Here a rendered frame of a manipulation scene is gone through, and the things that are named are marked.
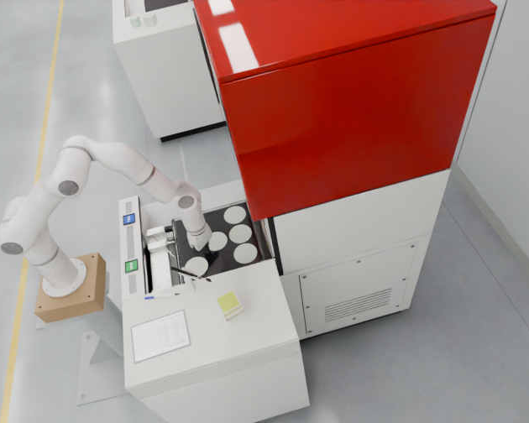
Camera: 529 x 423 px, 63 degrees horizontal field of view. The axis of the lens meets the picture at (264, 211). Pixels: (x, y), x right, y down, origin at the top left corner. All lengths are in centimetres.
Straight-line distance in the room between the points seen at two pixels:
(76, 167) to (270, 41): 71
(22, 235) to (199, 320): 69
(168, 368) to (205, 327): 18
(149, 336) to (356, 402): 125
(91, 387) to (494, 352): 225
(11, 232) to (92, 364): 136
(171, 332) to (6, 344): 177
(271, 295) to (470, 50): 103
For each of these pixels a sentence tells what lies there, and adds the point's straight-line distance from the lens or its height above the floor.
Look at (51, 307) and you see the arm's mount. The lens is 201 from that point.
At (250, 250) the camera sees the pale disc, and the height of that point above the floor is 90.
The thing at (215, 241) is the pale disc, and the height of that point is 90.
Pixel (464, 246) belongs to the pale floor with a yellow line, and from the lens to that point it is 302.
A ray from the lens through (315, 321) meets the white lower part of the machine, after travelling 236.
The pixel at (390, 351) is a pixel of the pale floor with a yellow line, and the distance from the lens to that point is 260.
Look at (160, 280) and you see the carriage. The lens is 190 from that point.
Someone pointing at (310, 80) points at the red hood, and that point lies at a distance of 118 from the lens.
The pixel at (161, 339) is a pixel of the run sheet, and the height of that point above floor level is 97.
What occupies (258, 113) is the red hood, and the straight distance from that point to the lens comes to 120.
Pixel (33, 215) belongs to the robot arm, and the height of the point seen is 137.
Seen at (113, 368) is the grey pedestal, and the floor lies 1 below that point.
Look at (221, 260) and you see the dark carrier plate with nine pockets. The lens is 184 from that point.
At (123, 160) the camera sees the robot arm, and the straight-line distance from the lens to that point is 144.
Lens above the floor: 242
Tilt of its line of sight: 51 degrees down
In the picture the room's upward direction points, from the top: 12 degrees counter-clockwise
